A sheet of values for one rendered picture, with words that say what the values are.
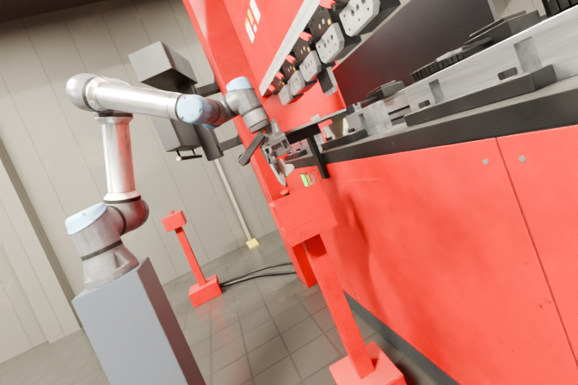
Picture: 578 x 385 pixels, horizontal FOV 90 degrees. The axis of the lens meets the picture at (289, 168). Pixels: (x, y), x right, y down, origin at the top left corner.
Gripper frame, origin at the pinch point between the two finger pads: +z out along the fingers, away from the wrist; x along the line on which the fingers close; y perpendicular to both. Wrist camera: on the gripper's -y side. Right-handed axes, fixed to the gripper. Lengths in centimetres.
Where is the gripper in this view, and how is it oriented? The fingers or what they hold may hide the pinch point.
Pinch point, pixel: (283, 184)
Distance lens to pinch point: 92.1
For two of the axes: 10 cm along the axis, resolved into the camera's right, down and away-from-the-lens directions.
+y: 8.6, -4.7, 1.9
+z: 4.6, 8.8, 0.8
